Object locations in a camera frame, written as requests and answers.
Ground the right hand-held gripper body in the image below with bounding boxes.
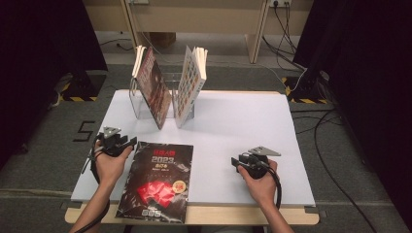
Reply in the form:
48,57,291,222
242,146,282,180

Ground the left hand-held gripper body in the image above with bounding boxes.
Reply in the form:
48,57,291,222
96,125,129,158

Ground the clear acrylic book rack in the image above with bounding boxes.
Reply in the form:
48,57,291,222
129,72,196,120

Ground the black and red magazine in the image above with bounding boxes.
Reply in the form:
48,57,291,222
115,141,194,225

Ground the magazine with purple back cover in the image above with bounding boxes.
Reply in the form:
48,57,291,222
132,46,173,131

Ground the white book with picture grid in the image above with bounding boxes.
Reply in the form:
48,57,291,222
173,45,209,129

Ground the person's left hand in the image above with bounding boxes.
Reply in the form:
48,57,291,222
93,145,134,186

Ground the person's right hand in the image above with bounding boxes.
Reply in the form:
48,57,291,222
237,159,280,209

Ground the white table cover sheet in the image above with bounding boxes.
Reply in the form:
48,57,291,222
70,89,317,208

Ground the wooden table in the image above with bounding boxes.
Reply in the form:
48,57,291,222
64,89,321,226

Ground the black stand base striped tape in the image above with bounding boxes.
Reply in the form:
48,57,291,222
61,71,107,103
281,69,329,105

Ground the pale cloth strip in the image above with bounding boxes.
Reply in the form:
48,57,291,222
48,72,74,110

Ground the black curtain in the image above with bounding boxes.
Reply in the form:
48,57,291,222
292,0,412,229
0,0,109,171

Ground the beige desk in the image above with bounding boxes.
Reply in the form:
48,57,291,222
81,0,315,65

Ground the left hand-held gripper cable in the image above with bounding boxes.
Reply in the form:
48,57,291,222
73,137,111,233

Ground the hand-held gripper cable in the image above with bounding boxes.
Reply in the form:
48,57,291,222
266,167,283,210
73,137,111,233

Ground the right hand-held gripper cable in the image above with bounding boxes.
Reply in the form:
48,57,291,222
266,167,283,210

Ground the black floor cable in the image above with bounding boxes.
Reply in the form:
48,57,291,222
290,108,380,233
96,38,134,52

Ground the grey table bracket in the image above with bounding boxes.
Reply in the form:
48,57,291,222
304,206,328,218
59,200,82,212

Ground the white floor cable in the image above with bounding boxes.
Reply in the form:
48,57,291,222
141,31,308,95

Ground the black power cable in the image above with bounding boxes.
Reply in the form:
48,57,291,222
261,35,307,72
272,0,299,54

